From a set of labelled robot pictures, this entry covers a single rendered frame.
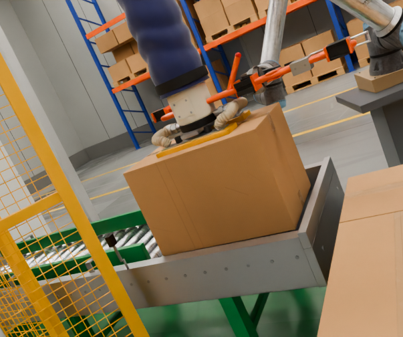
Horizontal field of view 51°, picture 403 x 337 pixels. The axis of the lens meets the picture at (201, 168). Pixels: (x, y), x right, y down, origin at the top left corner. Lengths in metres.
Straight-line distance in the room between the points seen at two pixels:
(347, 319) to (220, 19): 8.46
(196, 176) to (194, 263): 0.33
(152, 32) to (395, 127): 1.31
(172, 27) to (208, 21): 7.70
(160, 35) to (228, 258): 0.85
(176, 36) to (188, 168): 0.49
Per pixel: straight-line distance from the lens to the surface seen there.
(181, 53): 1.64
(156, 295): 1.78
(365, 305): 1.12
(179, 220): 1.70
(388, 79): 2.30
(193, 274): 1.63
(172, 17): 1.66
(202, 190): 1.60
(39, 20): 13.54
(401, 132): 2.34
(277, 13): 2.05
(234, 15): 9.15
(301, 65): 1.54
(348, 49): 1.52
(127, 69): 10.42
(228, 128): 1.55
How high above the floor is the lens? 1.21
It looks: 12 degrees down
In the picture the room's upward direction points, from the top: 24 degrees counter-clockwise
